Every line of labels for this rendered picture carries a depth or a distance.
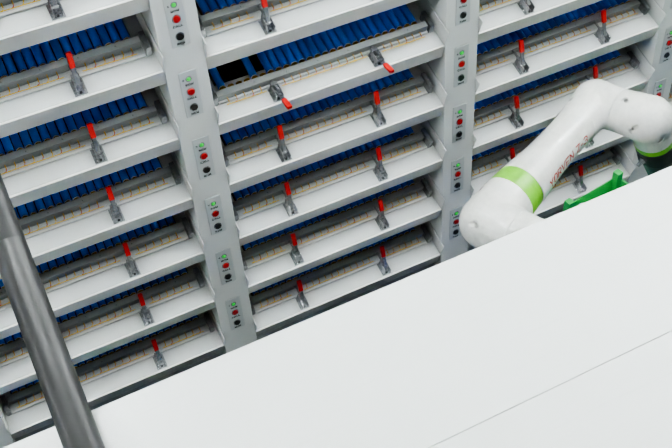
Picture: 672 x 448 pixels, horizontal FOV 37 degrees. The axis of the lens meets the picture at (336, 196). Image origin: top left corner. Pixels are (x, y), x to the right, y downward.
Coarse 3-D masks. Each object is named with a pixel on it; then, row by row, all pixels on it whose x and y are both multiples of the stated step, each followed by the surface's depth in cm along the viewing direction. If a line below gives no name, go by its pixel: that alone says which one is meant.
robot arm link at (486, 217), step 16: (496, 176) 209; (512, 176) 207; (528, 176) 207; (480, 192) 206; (496, 192) 204; (512, 192) 204; (528, 192) 206; (464, 208) 205; (480, 208) 202; (496, 208) 201; (512, 208) 201; (528, 208) 206; (464, 224) 204; (480, 224) 201; (496, 224) 200; (480, 240) 202
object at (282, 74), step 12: (420, 24) 245; (384, 36) 242; (396, 36) 242; (408, 36) 245; (348, 48) 239; (360, 48) 239; (312, 60) 236; (324, 60) 237; (336, 60) 239; (276, 72) 234; (288, 72) 234; (300, 72) 236; (240, 84) 231; (252, 84) 231; (264, 84) 233; (228, 96) 230; (252, 96) 232
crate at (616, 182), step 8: (616, 176) 266; (608, 184) 268; (616, 184) 267; (624, 184) 267; (592, 192) 265; (600, 192) 268; (608, 192) 270; (568, 200) 259; (576, 200) 263; (584, 200) 265; (568, 208) 259
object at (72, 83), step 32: (96, 32) 214; (128, 32) 216; (0, 64) 207; (32, 64) 207; (64, 64) 208; (96, 64) 211; (128, 64) 212; (160, 64) 212; (0, 96) 205; (32, 96) 206; (64, 96) 207; (96, 96) 209; (0, 128) 203
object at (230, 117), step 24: (432, 24) 244; (384, 48) 243; (408, 48) 244; (432, 48) 244; (264, 72) 236; (336, 72) 238; (360, 72) 239; (384, 72) 242; (216, 96) 228; (264, 96) 233; (288, 96) 233; (312, 96) 236; (240, 120) 231
